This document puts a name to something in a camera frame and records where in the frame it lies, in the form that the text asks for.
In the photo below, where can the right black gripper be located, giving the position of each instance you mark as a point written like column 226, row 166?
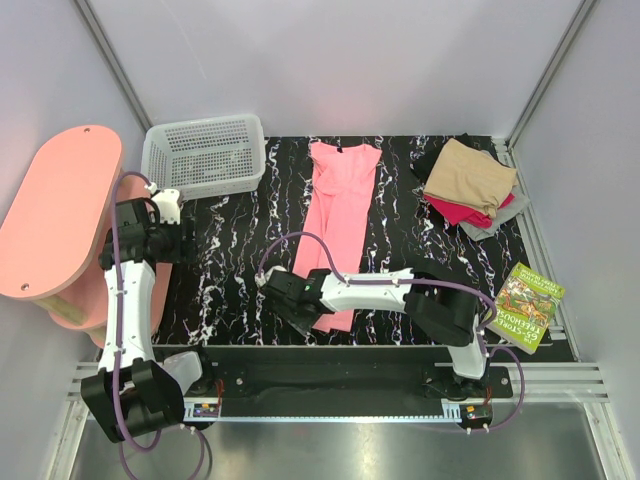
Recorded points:
column 305, row 326

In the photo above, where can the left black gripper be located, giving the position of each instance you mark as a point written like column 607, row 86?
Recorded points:
column 185, row 249

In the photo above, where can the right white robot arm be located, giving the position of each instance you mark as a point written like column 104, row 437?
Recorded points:
column 449, row 312

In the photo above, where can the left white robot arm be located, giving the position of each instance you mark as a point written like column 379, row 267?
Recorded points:
column 132, row 393

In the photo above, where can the white plastic mesh basket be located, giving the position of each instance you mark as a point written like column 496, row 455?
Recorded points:
column 208, row 157

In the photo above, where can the pink three-tier shelf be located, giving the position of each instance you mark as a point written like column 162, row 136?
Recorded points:
column 57, row 224

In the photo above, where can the magenta folded t-shirt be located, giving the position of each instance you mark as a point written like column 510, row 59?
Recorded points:
column 456, row 214

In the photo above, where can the black folded t-shirt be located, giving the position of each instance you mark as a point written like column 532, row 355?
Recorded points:
column 423, row 165

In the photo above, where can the tan folded t-shirt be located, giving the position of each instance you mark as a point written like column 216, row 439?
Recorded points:
column 464, row 176

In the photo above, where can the green treehouse book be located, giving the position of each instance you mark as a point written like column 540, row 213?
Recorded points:
column 526, row 304

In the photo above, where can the grey folded t-shirt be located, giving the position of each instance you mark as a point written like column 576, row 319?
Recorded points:
column 505, row 214

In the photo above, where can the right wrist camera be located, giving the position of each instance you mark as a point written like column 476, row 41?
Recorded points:
column 286, row 290

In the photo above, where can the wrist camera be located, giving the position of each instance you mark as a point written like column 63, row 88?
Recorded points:
column 286, row 290
column 167, row 203

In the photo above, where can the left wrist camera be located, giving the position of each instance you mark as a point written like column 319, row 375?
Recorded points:
column 167, row 203

